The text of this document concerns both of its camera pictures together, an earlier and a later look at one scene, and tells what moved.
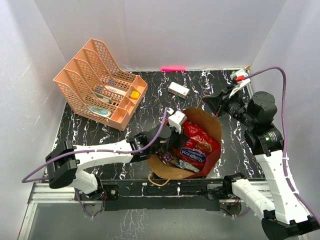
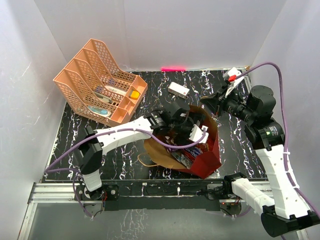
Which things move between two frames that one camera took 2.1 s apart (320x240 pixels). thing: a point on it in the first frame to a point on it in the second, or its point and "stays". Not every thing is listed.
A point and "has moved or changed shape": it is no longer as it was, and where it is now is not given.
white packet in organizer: x=116 y=90 stays
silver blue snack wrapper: x=184 y=165 to x=183 y=159
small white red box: x=178 y=90 stays
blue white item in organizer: x=99 y=110 stays
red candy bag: x=196 y=150 has moved or changed shape
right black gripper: x=219 y=102 stays
